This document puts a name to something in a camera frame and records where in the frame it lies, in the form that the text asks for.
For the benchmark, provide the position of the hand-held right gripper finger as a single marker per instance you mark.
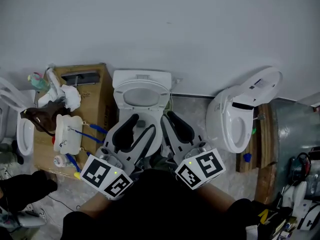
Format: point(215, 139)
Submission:
point(182, 131)
point(167, 134)

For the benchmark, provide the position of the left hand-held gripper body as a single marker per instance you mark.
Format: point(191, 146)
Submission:
point(100, 174)

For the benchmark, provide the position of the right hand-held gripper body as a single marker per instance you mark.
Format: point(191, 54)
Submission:
point(207, 166)

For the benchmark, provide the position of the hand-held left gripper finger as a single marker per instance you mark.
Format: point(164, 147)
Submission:
point(125, 134)
point(147, 144)

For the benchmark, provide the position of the person's left forearm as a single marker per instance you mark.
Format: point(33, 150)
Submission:
point(96, 206)

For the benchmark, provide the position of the person's right forearm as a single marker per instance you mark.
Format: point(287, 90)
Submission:
point(217, 196)

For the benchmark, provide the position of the white smart toilet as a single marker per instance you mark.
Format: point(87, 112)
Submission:
point(220, 119)

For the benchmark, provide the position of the white toilet lid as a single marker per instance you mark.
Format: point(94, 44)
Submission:
point(141, 96)

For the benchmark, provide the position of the white toilet with tank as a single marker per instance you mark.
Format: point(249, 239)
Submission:
point(142, 75)

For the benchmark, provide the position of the person's dark trousers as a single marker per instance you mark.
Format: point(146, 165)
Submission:
point(160, 162)

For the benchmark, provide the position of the large cardboard box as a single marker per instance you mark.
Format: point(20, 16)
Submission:
point(97, 104)

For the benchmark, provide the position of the small blue item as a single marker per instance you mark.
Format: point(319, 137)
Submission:
point(247, 157)

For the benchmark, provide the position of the small pink white bottle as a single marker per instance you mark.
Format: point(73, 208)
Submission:
point(60, 161)

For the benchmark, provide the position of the small red item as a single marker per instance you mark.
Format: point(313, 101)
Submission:
point(53, 140)

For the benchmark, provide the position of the small green item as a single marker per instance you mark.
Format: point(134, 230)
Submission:
point(253, 130)

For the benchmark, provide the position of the person's black shirt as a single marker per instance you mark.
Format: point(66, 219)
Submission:
point(160, 209)

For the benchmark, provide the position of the wooden slat platform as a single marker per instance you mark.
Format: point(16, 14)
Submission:
point(267, 144)

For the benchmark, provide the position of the dark grey flat panel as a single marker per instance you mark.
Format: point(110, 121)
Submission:
point(81, 77)

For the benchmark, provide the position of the metal water valve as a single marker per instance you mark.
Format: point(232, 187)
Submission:
point(260, 116)

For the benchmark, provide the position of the brown leather bag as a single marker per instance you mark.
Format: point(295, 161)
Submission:
point(42, 117)

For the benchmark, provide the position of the black toolbox with yellow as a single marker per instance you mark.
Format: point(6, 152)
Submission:
point(272, 222)

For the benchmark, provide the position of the white rounded device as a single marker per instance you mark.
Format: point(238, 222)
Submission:
point(296, 194)

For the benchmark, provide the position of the black power tool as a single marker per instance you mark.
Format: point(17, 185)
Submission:
point(303, 164)

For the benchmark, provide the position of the green spray bottle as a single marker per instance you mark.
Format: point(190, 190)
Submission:
point(38, 82)

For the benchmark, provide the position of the white box with black print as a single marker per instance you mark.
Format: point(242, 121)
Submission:
point(308, 217)

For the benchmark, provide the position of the white wall socket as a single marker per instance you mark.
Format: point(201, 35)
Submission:
point(178, 81)

